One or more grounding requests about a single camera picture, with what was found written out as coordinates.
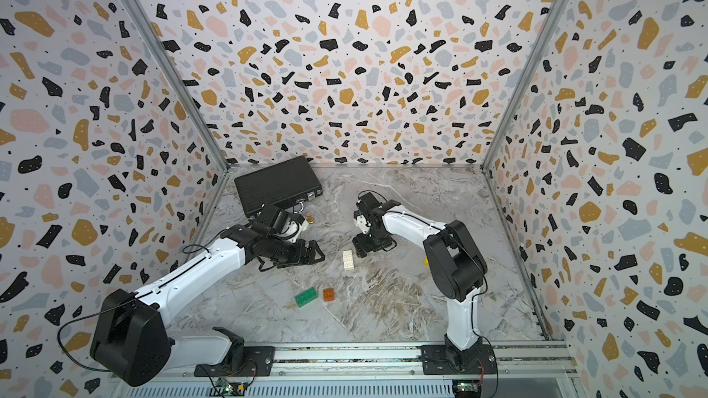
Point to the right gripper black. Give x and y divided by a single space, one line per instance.
360 248

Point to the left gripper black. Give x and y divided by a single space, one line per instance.
300 257

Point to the white lego brick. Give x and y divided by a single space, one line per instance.
348 260

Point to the green lego brick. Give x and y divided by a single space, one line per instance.
306 297

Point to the orange lego brick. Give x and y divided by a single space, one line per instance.
329 295

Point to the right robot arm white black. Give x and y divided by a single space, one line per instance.
457 267

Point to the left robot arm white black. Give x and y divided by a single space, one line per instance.
131 338

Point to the black briefcase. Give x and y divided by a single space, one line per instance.
283 185

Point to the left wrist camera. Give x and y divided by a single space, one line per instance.
299 224

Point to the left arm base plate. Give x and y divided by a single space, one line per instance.
248 361

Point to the aluminium mounting rail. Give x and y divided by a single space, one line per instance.
413 369

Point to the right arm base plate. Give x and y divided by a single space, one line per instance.
449 360

